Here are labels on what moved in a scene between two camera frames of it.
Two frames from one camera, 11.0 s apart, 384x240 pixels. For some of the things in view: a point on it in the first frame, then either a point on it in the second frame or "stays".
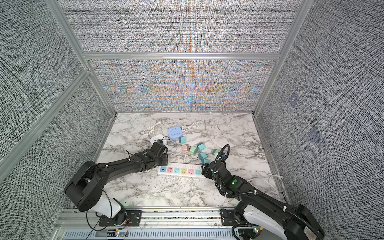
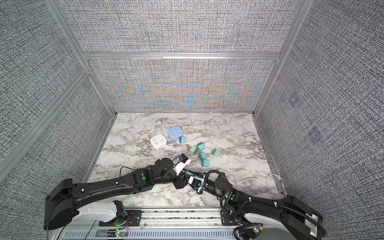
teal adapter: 204,161 stays
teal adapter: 201,146 stays
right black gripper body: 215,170 -> 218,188
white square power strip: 158,137 stays
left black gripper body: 162,161 -> 180,181
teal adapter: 182,139 stays
